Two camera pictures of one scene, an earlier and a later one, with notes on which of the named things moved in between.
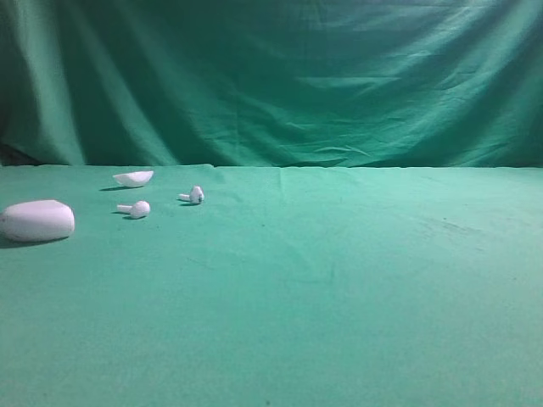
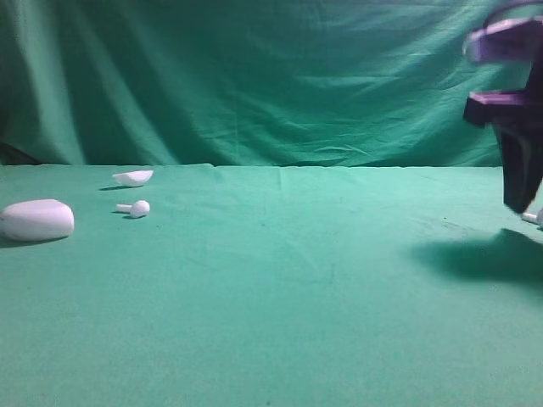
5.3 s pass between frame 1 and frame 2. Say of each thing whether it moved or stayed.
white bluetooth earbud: moved
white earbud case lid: stayed
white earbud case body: stayed
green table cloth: stayed
